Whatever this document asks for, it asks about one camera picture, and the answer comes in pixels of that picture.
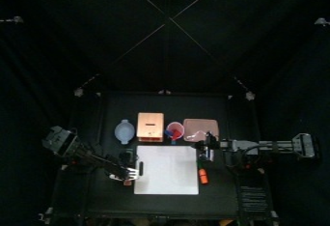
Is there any white plastic cutting board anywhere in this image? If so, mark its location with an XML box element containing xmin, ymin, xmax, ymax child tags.
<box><xmin>132</xmin><ymin>145</ymin><xmax>200</xmax><ymax>196</ymax></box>

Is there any pink plastic tray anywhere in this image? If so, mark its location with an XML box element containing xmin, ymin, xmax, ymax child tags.
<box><xmin>181</xmin><ymin>118</ymin><xmax>220</xmax><ymax>143</ymax></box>

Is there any red toy piece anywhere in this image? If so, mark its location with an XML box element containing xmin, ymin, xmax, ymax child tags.
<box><xmin>169</xmin><ymin>128</ymin><xmax>182</xmax><ymax>141</ymax></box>

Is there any pink plastic cup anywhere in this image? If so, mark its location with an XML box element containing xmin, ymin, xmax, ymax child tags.
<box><xmin>164</xmin><ymin>121</ymin><xmax>186</xmax><ymax>143</ymax></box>

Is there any orange toy carrot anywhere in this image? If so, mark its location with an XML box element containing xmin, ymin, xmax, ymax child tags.
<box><xmin>196</xmin><ymin>160</ymin><xmax>209</xmax><ymax>185</ymax></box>

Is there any light blue plastic bowl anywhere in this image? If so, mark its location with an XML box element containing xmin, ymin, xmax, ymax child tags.
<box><xmin>113</xmin><ymin>119</ymin><xmax>136</xmax><ymax>146</ymax></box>

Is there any copper brown toy box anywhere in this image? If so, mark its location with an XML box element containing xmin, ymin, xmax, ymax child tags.
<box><xmin>134</xmin><ymin>112</ymin><xmax>165</xmax><ymax>143</ymax></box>

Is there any white printed label sticker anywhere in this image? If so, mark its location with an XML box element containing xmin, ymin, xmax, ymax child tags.
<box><xmin>237</xmin><ymin>185</ymin><xmax>268</xmax><ymax>212</ymax></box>

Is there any thin diagonal brace rod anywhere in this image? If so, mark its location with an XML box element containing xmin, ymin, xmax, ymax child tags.
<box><xmin>78</xmin><ymin>0</ymin><xmax>228</xmax><ymax>91</ymax></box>
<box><xmin>118</xmin><ymin>0</ymin><xmax>251</xmax><ymax>93</ymax></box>

